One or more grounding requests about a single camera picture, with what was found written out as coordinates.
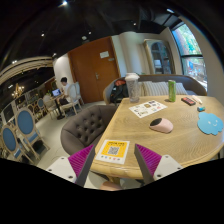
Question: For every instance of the yellow QR code card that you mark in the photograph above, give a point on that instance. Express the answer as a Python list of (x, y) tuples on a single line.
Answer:
[(113, 151)]

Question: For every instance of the clear plastic shaker cup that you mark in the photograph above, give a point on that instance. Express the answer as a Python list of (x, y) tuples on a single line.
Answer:
[(132, 85)]

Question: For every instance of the green drink can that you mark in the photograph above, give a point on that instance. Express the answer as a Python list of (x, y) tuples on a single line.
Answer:
[(172, 90)]

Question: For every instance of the grey tufted armchair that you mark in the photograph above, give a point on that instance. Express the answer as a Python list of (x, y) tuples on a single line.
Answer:
[(86, 127)]

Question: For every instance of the white chair near person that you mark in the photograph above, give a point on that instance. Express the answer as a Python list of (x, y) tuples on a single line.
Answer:
[(75, 96)]

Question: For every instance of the grey sofa with cushions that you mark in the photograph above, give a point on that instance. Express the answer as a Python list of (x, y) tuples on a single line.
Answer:
[(157, 85)]

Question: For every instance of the pink computer mouse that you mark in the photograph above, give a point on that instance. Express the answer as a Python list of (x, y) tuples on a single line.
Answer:
[(161, 125)]

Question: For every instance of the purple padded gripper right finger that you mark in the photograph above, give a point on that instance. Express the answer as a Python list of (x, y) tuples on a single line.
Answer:
[(154, 166)]

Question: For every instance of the open laptop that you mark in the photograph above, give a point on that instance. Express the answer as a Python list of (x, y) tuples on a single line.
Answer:
[(56, 92)]

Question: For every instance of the white pen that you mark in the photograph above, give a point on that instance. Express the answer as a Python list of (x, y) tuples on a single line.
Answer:
[(197, 99)]

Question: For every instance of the black red phone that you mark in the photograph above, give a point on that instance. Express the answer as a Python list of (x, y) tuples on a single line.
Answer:
[(188, 101)]

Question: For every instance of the blue cloud-shaped coaster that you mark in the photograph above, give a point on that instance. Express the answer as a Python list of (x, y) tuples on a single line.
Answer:
[(209, 123)]

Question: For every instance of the black backpack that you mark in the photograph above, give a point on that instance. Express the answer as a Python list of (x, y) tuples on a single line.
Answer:
[(119, 91)]

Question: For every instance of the seated person in white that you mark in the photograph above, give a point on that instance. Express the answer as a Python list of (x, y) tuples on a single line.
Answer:
[(65, 98)]

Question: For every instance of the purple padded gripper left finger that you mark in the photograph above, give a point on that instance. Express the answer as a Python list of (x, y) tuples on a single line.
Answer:
[(74, 168)]

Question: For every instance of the brown wooden door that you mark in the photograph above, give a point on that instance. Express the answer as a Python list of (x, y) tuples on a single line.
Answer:
[(94, 68)]

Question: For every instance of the blue cushioned wooden chair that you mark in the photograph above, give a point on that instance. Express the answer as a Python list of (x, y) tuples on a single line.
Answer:
[(26, 126)]

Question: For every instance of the small blue eraser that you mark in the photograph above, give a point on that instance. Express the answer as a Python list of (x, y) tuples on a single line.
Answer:
[(200, 109)]

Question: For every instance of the white printed menu sheet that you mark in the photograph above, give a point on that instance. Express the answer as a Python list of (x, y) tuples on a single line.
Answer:
[(147, 108)]

